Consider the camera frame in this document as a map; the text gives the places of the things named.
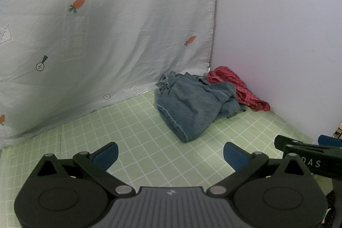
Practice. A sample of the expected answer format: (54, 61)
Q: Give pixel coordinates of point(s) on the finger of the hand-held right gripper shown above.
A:
(286, 141)
(330, 140)

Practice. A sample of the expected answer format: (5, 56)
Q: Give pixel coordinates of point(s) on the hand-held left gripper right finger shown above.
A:
(235, 156)

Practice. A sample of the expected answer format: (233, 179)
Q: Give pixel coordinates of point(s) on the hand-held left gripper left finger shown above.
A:
(107, 154)

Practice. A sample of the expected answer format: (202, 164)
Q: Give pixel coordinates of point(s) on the blue denim jeans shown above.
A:
(187, 110)

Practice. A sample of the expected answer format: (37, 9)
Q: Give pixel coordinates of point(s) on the small beige object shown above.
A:
(338, 131)

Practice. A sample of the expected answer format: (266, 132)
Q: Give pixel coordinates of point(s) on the red checked garment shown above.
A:
(240, 89)

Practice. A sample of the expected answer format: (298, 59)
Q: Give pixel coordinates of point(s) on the white carrot printed sheet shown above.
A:
(107, 30)

